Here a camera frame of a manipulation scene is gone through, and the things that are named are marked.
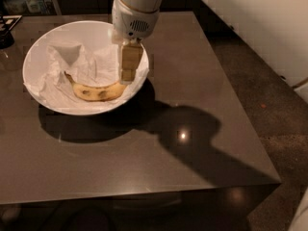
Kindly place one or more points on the black object at table corner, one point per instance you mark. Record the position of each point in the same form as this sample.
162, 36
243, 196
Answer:
7, 22

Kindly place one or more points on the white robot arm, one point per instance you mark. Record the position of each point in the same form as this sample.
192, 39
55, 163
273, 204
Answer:
263, 46

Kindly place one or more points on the white bowl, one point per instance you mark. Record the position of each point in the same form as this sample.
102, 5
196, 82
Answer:
88, 32

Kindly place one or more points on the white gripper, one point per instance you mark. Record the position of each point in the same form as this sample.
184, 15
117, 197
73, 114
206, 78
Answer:
132, 20

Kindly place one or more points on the yellow spotted banana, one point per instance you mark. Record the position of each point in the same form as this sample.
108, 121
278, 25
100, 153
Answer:
93, 94

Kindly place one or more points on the shelf with bottles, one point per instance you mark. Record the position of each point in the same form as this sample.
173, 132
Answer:
30, 7

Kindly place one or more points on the white paper napkin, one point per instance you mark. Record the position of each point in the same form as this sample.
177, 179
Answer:
47, 65

